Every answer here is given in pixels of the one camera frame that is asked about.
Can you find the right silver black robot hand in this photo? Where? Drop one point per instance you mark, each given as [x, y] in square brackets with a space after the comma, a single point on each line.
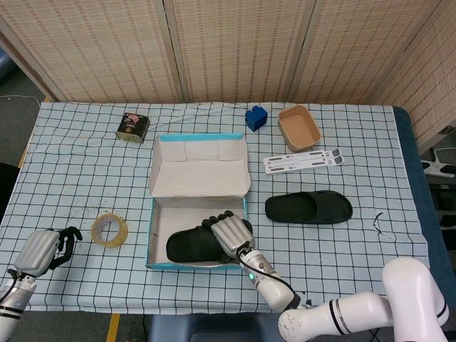
[233, 235]

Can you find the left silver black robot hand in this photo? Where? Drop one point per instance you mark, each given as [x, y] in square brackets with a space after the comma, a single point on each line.
[33, 251]

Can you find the black rubber slipper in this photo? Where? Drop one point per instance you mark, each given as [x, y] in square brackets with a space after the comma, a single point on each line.
[329, 206]
[192, 246]

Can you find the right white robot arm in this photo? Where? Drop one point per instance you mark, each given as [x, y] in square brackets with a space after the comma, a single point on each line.
[406, 285]

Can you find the teal white cardboard shoe box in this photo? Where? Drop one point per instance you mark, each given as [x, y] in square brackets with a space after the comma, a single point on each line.
[199, 174]

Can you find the yellowish packing tape roll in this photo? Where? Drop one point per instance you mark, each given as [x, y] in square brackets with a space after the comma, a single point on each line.
[119, 240]

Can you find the light blue checked tablecloth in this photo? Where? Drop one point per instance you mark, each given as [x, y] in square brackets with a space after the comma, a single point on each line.
[71, 171]

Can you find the blue grey chair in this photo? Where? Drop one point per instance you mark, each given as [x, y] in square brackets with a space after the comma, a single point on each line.
[221, 329]

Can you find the white perforated flat strip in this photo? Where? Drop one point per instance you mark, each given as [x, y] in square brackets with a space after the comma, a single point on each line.
[303, 156]
[306, 164]

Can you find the blue toy block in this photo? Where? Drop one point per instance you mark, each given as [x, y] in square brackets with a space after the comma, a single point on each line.
[257, 119]

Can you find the brown paper food tray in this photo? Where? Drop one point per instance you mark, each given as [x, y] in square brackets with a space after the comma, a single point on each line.
[299, 130]

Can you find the black food tin can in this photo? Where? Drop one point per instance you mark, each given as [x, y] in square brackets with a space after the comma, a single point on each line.
[132, 126]

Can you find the beige woven folding screen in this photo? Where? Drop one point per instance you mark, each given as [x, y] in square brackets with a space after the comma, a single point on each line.
[231, 46]

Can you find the white floor stand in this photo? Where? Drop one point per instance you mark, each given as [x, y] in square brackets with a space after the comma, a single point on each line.
[440, 167]

